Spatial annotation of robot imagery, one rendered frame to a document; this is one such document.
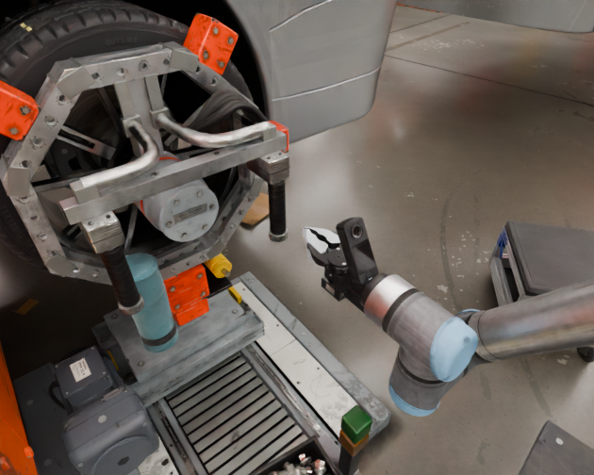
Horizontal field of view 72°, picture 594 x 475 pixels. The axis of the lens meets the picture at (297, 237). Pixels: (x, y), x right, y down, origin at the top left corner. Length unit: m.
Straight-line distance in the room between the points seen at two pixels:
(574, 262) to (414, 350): 1.18
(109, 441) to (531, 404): 1.33
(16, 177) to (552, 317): 0.89
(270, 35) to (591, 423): 1.58
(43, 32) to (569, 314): 0.96
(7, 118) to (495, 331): 0.87
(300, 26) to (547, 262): 1.16
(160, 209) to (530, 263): 1.30
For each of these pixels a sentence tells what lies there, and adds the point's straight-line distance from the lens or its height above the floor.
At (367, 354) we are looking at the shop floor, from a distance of 1.65.
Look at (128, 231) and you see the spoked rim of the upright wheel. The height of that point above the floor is 0.69.
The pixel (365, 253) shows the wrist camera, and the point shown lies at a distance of 0.72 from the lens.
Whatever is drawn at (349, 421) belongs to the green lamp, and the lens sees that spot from 0.76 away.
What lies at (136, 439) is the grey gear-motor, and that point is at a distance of 1.13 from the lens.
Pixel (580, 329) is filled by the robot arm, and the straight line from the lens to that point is 0.68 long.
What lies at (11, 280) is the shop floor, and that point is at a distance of 2.29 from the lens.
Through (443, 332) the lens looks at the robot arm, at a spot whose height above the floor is 0.85.
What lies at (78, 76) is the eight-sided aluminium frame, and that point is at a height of 1.11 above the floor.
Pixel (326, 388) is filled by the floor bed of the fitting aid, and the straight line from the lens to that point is 1.46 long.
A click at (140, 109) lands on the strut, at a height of 1.02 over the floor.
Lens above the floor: 1.33
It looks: 39 degrees down
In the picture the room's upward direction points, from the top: straight up
